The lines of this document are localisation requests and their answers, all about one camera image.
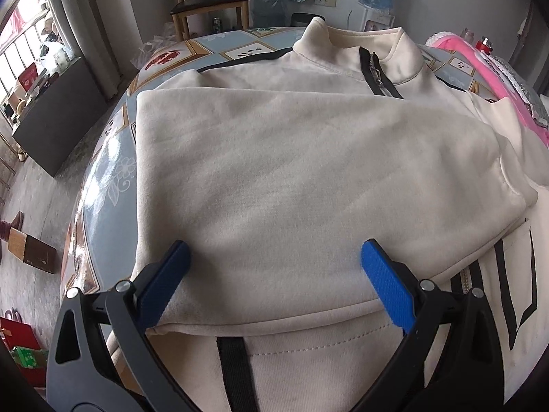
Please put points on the wooden chair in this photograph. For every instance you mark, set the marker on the wooden chair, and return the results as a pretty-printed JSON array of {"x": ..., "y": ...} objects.
[{"x": 210, "y": 4}]

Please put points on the clear plastic bag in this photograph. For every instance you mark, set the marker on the clear plastic bag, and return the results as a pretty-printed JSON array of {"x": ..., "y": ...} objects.
[{"x": 154, "y": 45}]

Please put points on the red gift box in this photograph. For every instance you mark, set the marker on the red gift box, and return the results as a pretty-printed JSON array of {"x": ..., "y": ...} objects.
[{"x": 29, "y": 76}]

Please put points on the red bottle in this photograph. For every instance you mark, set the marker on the red bottle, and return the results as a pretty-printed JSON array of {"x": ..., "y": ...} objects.
[{"x": 485, "y": 44}]

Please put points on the white water dispenser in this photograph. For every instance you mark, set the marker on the white water dispenser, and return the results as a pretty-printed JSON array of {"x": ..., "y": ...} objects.
[{"x": 379, "y": 21}]

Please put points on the clear empty water jug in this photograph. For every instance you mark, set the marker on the clear empty water jug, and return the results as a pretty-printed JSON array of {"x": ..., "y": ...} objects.
[{"x": 270, "y": 8}]

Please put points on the red cardboard box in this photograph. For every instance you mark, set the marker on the red cardboard box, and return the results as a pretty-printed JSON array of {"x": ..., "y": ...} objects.
[{"x": 17, "y": 334}]

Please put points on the green packet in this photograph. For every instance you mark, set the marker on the green packet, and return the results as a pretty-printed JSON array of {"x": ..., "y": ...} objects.
[{"x": 28, "y": 358}]

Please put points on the brown wooden pole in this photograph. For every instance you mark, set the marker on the brown wooden pole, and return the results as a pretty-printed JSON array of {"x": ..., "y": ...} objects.
[{"x": 525, "y": 21}]

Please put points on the pink floral blanket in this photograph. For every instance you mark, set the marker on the pink floral blanket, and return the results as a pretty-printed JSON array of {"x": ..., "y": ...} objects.
[{"x": 493, "y": 73}]

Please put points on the grey curtain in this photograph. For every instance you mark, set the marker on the grey curtain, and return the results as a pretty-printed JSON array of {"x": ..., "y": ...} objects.
[{"x": 94, "y": 30}]

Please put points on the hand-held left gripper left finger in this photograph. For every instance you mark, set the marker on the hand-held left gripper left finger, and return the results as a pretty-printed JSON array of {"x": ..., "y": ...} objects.
[{"x": 171, "y": 283}]

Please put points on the cream zip jacket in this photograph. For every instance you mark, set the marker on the cream zip jacket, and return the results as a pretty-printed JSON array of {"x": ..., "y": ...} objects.
[{"x": 300, "y": 180}]

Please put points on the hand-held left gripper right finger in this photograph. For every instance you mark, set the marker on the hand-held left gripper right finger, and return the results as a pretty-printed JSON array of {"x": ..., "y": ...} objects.
[{"x": 386, "y": 285}]

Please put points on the black bin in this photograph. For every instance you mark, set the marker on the black bin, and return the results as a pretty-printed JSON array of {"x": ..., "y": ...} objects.
[{"x": 302, "y": 19}]

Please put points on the brown shoe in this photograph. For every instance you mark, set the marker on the brown shoe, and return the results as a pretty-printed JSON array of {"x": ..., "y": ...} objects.
[{"x": 10, "y": 225}]

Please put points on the wooden block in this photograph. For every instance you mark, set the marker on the wooden block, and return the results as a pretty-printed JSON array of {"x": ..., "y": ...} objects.
[{"x": 34, "y": 253}]

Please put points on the silver glitter cushion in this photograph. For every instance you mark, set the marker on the silver glitter cushion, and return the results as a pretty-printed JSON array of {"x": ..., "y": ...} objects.
[{"x": 519, "y": 73}]

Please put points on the dark cabinet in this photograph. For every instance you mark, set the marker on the dark cabinet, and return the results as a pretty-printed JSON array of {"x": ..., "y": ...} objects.
[{"x": 60, "y": 116}]

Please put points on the fruit-printed tablecloth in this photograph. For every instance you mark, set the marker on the fruit-printed tablecloth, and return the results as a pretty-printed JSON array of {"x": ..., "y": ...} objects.
[{"x": 107, "y": 171}]

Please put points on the wall socket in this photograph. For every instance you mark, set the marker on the wall socket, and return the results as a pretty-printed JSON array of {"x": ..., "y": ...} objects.
[{"x": 326, "y": 1}]

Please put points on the white plastic bag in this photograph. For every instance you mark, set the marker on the white plastic bag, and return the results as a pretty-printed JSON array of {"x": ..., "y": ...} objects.
[{"x": 53, "y": 53}]

